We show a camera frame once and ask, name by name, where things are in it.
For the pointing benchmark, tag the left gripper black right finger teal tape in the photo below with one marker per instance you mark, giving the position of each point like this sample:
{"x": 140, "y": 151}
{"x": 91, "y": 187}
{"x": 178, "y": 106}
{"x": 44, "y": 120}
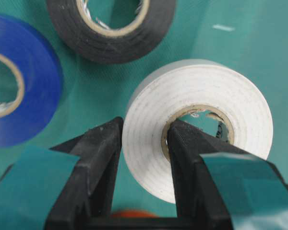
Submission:
{"x": 222, "y": 187}

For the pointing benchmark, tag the left gripper black left finger teal tape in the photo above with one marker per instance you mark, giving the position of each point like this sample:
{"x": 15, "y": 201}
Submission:
{"x": 63, "y": 187}

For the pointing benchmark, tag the orange tape roll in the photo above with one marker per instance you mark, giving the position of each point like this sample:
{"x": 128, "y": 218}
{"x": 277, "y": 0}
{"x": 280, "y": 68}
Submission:
{"x": 133, "y": 213}

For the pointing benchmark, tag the blue tape roll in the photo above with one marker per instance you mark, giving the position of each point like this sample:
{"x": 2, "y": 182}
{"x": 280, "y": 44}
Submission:
{"x": 38, "y": 73}

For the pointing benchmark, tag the black tape roll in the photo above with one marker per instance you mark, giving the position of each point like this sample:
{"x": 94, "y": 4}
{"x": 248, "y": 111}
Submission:
{"x": 89, "y": 39}

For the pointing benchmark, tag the green table cloth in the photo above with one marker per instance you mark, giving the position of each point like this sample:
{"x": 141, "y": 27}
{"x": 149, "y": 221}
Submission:
{"x": 248, "y": 36}

